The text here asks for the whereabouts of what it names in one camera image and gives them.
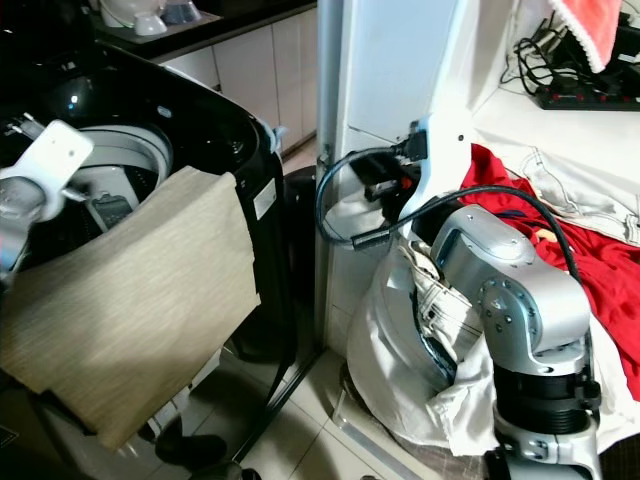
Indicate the white cabinet with dark counter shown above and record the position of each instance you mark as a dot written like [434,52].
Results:
[260,75]

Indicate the red garment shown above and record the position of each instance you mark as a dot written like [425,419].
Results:
[600,260]

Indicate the black power strip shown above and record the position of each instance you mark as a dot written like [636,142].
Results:
[590,98]

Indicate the black top-load washing machine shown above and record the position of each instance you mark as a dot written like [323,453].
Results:
[232,118]

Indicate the cream white draped garment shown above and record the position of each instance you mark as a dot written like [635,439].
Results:
[390,360]

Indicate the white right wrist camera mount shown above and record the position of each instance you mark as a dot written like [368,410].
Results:
[445,140]

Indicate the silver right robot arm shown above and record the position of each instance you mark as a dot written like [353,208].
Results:
[530,310]

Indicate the beige woven cloth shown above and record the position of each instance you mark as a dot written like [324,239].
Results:
[140,310]

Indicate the white jeans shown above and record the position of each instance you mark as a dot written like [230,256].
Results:
[580,190]

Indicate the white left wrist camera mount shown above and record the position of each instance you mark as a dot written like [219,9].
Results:
[60,150]

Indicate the tall white panel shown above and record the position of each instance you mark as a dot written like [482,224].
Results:
[380,70]

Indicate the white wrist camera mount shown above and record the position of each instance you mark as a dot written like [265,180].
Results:
[60,150]
[445,140]

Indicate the small white cup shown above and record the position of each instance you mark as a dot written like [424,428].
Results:
[150,25]

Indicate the white striped trousers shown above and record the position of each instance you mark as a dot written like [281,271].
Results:
[445,300]

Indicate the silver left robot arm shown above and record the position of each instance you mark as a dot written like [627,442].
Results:
[22,208]

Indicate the grey blue bowl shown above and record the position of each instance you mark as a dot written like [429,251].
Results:
[180,11]

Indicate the pink red towel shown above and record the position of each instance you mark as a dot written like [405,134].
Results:
[588,28]

